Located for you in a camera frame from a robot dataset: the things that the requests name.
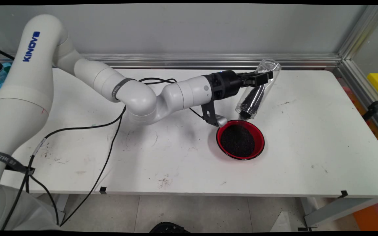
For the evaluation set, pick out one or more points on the orange plastic box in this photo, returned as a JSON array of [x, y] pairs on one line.
[[372, 216]]

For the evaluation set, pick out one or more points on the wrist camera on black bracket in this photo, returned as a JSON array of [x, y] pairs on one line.
[[210, 114]]

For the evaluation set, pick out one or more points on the upright aluminium frame post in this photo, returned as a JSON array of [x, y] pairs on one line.
[[363, 29]]

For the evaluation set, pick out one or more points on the grey table leg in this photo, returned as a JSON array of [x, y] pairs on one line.
[[333, 209]]

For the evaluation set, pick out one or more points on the black object on floor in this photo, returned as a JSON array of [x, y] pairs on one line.
[[169, 227]]

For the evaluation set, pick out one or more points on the red bowl with black rim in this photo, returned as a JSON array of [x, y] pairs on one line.
[[259, 139]]

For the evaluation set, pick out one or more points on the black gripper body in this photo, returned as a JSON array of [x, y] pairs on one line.
[[223, 85]]

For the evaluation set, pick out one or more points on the black stand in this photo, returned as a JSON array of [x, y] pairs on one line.
[[374, 108]]

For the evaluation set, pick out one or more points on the black grains in bowl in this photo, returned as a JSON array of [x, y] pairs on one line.
[[238, 141]]

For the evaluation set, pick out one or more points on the black grains in jar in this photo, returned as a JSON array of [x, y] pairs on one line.
[[251, 103]]

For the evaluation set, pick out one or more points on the long aluminium frame rail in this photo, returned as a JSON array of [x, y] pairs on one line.
[[176, 60]]

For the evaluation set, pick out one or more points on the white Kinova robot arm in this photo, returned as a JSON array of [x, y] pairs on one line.
[[143, 98]]

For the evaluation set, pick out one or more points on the short aluminium frame rail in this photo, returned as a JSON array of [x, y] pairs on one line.
[[356, 85]]

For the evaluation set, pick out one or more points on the clear plastic jar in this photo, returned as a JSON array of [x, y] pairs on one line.
[[269, 88]]

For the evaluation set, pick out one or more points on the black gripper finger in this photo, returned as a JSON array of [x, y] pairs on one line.
[[258, 78]]

